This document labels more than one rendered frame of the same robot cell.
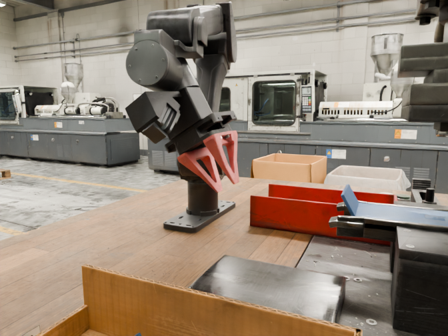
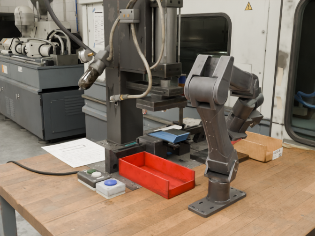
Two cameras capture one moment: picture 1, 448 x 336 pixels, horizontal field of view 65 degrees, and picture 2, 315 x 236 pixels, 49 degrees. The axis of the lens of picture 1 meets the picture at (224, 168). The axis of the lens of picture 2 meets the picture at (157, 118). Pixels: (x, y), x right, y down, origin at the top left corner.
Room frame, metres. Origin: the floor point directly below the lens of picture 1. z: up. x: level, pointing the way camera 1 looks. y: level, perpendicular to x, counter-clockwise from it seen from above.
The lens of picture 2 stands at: (1.63, 0.24, 1.39)
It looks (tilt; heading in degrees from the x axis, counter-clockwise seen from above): 14 degrees down; 203
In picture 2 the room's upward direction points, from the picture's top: straight up
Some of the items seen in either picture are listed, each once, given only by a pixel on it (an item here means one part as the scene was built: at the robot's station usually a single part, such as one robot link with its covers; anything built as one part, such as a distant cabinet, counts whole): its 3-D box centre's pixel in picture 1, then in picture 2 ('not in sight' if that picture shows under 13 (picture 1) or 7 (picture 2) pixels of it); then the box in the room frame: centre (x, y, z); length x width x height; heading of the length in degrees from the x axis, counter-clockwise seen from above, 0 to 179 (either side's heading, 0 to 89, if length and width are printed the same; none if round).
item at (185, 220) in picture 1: (203, 197); (218, 189); (0.70, 0.04, 0.94); 0.20 x 0.07 x 0.08; 156
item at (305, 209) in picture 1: (323, 210); (155, 173); (0.64, -0.19, 0.93); 0.25 x 0.12 x 0.06; 66
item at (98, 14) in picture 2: not in sight; (99, 28); (-0.89, -1.35, 1.41); 0.25 x 0.01 x 0.33; 62
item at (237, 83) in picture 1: (231, 103); not in sight; (6.01, -0.13, 1.24); 2.95 x 0.98 x 0.90; 62
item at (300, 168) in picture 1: (288, 191); not in sight; (2.95, -0.56, 0.43); 0.59 x 0.54 x 0.58; 152
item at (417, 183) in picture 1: (421, 206); (114, 158); (0.61, -0.36, 0.95); 0.06 x 0.03 x 0.09; 156
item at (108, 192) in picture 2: not in sight; (110, 191); (0.77, -0.28, 0.90); 0.07 x 0.07 x 0.06; 66
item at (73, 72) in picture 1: (79, 89); not in sight; (7.86, 3.17, 1.60); 2.54 x 0.84 x 1.26; 62
